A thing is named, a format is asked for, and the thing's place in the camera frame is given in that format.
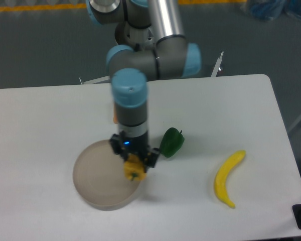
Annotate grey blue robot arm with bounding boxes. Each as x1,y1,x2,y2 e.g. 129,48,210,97
86,1,202,173

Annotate orange triangular bread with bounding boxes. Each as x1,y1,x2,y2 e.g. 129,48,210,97
113,104,118,124

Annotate green bell pepper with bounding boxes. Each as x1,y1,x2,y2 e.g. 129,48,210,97
160,127,185,158

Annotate blue plastic bags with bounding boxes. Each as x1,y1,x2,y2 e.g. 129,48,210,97
246,0,301,21

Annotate yellow bell pepper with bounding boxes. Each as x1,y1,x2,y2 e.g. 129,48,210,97
123,154,146,181

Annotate yellow banana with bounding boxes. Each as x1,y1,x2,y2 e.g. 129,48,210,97
213,150,246,208

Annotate beige round plate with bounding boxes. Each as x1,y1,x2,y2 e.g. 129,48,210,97
73,140,142,211

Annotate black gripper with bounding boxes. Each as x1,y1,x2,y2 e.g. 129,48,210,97
109,131,160,173

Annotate white metal bracket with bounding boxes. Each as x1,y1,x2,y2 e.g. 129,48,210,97
211,51,224,77

